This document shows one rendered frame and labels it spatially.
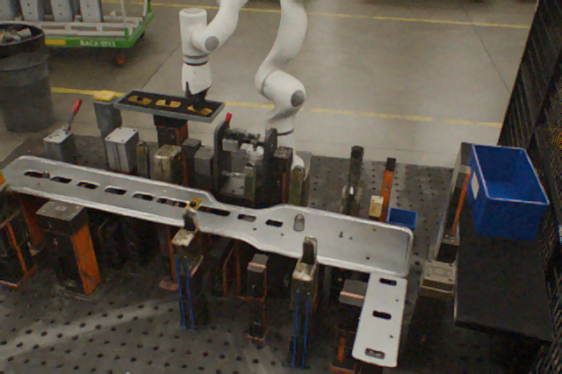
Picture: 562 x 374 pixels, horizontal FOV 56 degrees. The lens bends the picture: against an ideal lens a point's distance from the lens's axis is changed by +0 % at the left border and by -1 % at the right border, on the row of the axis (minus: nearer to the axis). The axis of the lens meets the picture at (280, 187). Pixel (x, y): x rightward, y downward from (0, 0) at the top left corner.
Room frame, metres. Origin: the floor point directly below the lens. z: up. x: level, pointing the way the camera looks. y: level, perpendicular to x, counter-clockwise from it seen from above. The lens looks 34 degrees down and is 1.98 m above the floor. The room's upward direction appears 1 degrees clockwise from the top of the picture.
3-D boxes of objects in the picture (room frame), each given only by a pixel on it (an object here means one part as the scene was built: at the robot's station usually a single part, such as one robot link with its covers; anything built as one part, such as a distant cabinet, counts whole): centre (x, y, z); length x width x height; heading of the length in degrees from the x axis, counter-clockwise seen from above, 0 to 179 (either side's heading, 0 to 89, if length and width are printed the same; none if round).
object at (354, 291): (0.99, -0.20, 0.84); 0.11 x 0.10 x 0.28; 164
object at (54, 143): (1.63, 0.79, 0.88); 0.11 x 0.10 x 0.36; 164
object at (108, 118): (1.77, 0.65, 0.92); 0.08 x 0.08 x 0.44; 74
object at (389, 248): (1.31, 0.29, 1.00); 1.38 x 0.22 x 0.02; 74
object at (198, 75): (1.66, 0.29, 1.29); 0.10 x 0.07 x 0.11; 146
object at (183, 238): (1.13, 0.26, 0.87); 0.12 x 0.09 x 0.35; 164
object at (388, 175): (1.31, -0.32, 0.95); 0.03 x 0.01 x 0.50; 74
